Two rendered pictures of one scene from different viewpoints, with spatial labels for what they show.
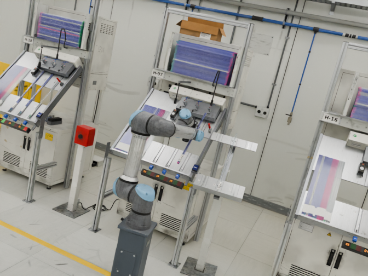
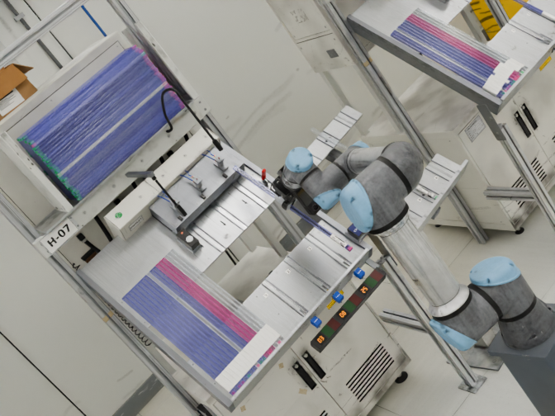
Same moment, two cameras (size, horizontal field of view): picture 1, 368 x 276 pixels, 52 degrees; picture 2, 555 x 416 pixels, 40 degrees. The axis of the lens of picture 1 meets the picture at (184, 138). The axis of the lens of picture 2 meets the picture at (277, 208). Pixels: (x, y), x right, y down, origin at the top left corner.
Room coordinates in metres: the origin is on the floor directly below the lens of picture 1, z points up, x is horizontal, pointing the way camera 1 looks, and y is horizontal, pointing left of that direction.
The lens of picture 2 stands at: (1.00, 1.49, 1.89)
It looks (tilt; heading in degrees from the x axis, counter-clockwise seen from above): 21 degrees down; 319
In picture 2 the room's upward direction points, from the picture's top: 38 degrees counter-clockwise
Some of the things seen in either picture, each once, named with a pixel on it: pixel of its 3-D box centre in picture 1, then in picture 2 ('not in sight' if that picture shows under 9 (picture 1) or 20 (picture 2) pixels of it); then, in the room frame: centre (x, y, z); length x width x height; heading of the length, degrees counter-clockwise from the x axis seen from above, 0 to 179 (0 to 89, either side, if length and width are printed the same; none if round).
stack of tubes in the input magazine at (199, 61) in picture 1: (203, 62); (103, 121); (3.18, -0.01, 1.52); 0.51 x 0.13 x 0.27; 71
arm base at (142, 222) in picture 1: (139, 216); (521, 315); (2.04, 0.15, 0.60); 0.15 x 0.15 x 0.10
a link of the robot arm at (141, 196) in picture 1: (143, 197); (499, 286); (2.04, 0.15, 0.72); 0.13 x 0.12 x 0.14; 59
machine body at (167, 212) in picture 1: (171, 191); (278, 366); (3.32, 0.00, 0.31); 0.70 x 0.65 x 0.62; 71
